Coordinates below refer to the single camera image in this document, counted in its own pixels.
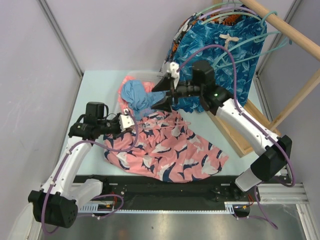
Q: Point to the mint green hanger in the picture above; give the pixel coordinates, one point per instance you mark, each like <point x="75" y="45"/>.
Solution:
<point x="223" y="7"/>

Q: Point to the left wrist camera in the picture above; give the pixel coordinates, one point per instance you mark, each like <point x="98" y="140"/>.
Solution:
<point x="126" y="121"/>

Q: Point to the white plastic laundry basket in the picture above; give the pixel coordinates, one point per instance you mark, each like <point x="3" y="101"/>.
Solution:
<point x="150" y="76"/>

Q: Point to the wooden rack base frame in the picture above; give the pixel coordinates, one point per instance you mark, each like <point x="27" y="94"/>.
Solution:
<point x="232" y="135"/>

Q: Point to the wooden hanging rod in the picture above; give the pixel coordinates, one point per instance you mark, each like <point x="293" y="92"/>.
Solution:
<point x="297" y="37"/>

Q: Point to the light blue garment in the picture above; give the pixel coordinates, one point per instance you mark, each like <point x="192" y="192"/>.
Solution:
<point x="140" y="101"/>

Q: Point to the aluminium corner post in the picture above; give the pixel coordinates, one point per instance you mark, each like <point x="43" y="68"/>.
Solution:
<point x="49" y="15"/>

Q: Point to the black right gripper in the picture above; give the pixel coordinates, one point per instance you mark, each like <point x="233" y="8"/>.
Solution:
<point x="166" y="83"/>

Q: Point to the pink wire hanger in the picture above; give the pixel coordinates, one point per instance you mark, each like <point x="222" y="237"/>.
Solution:
<point x="156" y="125"/>

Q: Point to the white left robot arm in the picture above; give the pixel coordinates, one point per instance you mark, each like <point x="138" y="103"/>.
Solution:
<point x="56" y="203"/>

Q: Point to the pink shark print shorts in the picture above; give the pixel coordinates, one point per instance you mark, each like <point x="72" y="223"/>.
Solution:
<point x="172" y="155"/>

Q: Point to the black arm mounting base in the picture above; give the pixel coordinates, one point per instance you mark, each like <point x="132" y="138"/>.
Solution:
<point x="217" y="194"/>

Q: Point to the purple hanger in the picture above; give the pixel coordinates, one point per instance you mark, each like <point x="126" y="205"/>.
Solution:
<point x="227" y="14"/>

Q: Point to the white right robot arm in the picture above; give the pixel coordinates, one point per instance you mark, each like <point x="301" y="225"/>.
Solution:
<point x="273" y="151"/>

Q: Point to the blue shark print shorts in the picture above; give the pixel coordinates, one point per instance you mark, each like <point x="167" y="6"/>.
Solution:
<point x="194" y="35"/>

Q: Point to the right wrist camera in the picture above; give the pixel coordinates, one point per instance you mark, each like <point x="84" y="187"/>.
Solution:
<point x="171" y="68"/>

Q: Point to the teal hanger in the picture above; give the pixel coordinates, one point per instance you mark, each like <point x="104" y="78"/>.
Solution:
<point x="221" y="63"/>

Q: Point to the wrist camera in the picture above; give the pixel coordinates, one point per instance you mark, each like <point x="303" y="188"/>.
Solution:
<point x="126" y="121"/>
<point x="171" y="68"/>

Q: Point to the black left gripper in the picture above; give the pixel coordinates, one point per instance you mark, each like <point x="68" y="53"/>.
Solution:
<point x="119" y="132"/>

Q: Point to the white drawstring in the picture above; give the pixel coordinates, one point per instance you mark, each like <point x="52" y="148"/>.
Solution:
<point x="227" y="39"/>

